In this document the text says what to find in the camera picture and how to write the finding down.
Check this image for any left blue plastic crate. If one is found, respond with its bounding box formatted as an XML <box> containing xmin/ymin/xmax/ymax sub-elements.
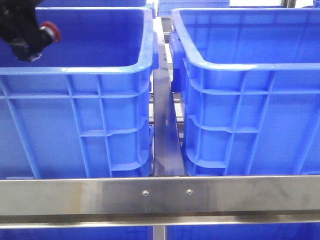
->
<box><xmin>0</xmin><ymin>7</ymin><xmax>159</xmax><ymax>180</ymax></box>

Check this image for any blue plastic crate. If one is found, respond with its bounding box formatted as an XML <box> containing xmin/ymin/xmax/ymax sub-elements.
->
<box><xmin>170</xmin><ymin>8</ymin><xmax>320</xmax><ymax>176</ymax></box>
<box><xmin>0</xmin><ymin>7</ymin><xmax>159</xmax><ymax>180</ymax></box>

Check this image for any steel rack centre divider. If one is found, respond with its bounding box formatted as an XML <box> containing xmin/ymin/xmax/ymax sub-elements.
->
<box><xmin>153</xmin><ymin>41</ymin><xmax>185</xmax><ymax>177</ymax></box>

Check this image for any steel rack front rail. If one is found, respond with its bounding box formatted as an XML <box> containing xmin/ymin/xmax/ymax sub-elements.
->
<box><xmin>0</xmin><ymin>175</ymin><xmax>320</xmax><ymax>229</ymax></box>

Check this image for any right blue plastic crate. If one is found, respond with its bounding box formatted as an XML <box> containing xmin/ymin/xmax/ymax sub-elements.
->
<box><xmin>170</xmin><ymin>8</ymin><xmax>320</xmax><ymax>176</ymax></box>

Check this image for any back left blue crate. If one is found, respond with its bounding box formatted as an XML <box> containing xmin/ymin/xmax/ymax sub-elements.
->
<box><xmin>37</xmin><ymin>0</ymin><xmax>155</xmax><ymax>9</ymax></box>

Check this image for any lower left blue crate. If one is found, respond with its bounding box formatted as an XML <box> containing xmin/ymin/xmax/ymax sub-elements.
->
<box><xmin>0</xmin><ymin>226</ymin><xmax>153</xmax><ymax>240</ymax></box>

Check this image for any red push button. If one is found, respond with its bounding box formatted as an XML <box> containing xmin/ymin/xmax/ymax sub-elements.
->
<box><xmin>40</xmin><ymin>21</ymin><xmax>62</xmax><ymax>43</ymax></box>

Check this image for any lower right blue crate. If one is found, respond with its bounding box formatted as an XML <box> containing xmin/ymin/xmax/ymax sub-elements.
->
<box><xmin>166</xmin><ymin>222</ymin><xmax>320</xmax><ymax>240</ymax></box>

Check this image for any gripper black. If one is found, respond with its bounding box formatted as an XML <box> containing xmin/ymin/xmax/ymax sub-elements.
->
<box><xmin>0</xmin><ymin>0</ymin><xmax>54</xmax><ymax>62</ymax></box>

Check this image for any far blue crate low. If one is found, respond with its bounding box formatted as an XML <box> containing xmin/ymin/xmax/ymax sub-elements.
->
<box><xmin>157</xmin><ymin>0</ymin><xmax>230</xmax><ymax>17</ymax></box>

